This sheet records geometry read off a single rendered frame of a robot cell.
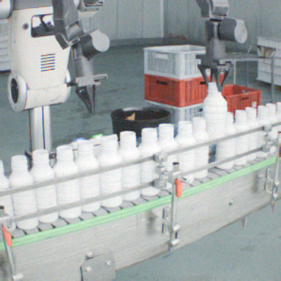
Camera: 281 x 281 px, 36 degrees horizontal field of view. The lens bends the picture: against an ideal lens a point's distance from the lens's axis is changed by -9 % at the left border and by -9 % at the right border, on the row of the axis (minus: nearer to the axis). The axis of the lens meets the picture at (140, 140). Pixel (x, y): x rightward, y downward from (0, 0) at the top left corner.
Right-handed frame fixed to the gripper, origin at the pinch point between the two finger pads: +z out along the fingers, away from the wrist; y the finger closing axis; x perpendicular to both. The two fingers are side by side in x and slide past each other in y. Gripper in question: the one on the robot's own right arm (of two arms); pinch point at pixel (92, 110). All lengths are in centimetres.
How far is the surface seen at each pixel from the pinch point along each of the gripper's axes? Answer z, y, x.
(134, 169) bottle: 16.9, -2.3, -17.3
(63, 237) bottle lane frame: 28.3, -24.8, -16.3
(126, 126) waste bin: 2, 124, 167
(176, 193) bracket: 24.5, 3.3, -24.4
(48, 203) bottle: 19.8, -26.2, -16.3
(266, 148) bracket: 22, 48, -19
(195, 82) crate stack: -21, 190, 157
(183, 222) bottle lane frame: 34.8, 12.0, -13.9
